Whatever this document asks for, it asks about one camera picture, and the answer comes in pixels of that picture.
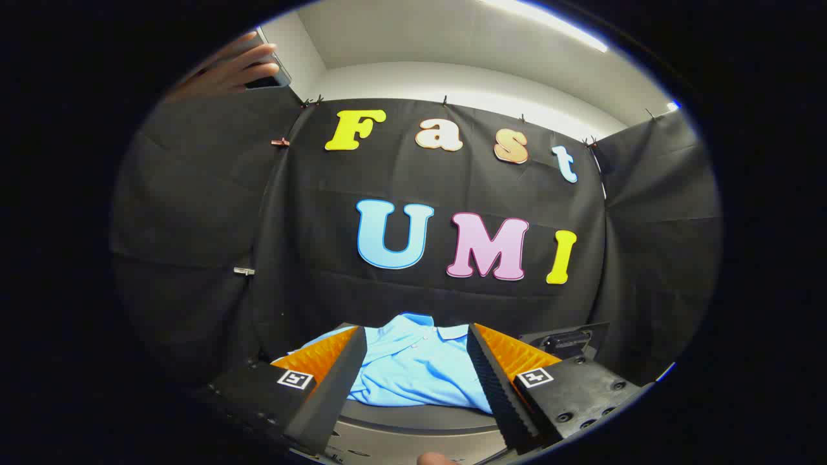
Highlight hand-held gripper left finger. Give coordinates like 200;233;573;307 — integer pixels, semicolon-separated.
207;326;369;458

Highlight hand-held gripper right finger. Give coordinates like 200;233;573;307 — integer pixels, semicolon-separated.
465;322;648;457

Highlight light blue polo shirt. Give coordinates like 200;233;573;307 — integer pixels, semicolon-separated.
284;313;495;414

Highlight grey box cabinet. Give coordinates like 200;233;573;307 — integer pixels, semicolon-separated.
326;397;518;465

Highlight black backdrop cloth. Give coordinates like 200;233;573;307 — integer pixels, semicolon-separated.
110;84;721;388

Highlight grey handheld device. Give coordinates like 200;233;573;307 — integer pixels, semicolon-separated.
244;27;293;90

